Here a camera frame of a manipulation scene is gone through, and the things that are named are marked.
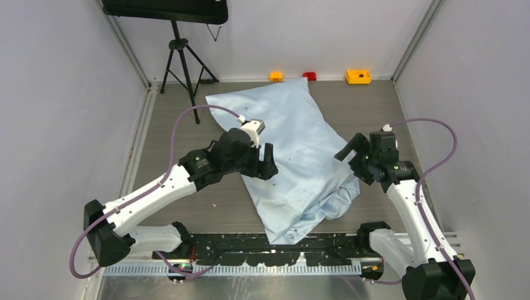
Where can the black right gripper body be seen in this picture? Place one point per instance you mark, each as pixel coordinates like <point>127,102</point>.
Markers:
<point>362,164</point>

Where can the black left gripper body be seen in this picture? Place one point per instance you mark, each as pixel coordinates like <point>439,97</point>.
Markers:
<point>249,164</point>

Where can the light blue pillowcase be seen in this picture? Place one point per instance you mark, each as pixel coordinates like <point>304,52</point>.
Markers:
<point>311,184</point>

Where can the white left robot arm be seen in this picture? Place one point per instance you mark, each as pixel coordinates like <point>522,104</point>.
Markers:
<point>113,229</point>

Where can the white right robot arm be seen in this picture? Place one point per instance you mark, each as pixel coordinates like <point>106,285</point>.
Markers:
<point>429,267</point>

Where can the yellow open box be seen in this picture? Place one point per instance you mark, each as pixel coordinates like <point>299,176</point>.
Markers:
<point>358,76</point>

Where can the small orange block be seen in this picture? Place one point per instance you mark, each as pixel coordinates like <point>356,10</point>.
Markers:
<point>276,77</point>

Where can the small red block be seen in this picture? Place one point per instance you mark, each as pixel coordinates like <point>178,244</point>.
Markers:
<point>310,76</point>

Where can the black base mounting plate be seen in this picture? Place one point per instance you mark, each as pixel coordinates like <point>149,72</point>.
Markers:
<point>321,249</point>

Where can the black tripod stand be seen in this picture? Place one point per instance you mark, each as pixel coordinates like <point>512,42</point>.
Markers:
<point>179,45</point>

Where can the black panel on tripod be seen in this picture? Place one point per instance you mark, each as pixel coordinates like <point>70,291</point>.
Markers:
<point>192,11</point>

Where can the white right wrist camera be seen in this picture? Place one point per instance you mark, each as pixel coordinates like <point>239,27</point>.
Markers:
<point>389,128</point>

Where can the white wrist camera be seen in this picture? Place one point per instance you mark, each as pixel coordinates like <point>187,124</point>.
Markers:
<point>389,128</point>
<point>253,128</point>

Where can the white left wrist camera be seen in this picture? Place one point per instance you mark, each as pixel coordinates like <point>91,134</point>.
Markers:
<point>253,128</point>

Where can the aluminium rail at front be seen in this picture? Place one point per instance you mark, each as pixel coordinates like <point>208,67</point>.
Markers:
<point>150,264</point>

